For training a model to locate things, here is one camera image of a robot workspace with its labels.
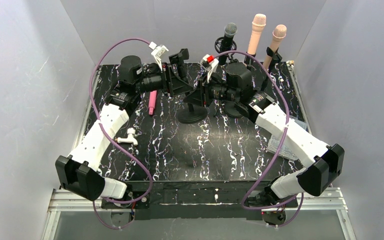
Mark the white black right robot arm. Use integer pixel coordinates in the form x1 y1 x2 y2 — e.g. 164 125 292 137
184 62 345 204

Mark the clear plastic parts box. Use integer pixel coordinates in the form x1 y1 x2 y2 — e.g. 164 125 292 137
266 117 309 161

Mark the black tripod shock-mount stand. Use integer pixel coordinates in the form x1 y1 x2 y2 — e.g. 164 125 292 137
214 33 242 119

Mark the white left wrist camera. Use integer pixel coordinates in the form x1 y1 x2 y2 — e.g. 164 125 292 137
148 41 169 71

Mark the black grey-mesh microphone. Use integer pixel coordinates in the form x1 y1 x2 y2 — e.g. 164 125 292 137
217 22 238 53

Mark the white plastic faucet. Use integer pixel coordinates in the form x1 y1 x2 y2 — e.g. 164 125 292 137
115 127 138 146

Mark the pink microphone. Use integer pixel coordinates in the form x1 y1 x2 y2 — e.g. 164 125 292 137
148 90 158 116

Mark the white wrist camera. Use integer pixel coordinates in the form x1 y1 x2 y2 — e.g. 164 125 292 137
148 41 169 71
199 54 219 84

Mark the beige microphone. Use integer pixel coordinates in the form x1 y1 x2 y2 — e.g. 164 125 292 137
246 13 267 57
263 24 287 71

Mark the black round-base microphone stand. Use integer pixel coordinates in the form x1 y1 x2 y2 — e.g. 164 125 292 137
168 48 208 124

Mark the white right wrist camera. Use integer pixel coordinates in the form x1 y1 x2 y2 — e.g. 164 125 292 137
199 54 219 84

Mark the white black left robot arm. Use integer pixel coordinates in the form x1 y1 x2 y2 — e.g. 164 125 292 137
55 53 193 201

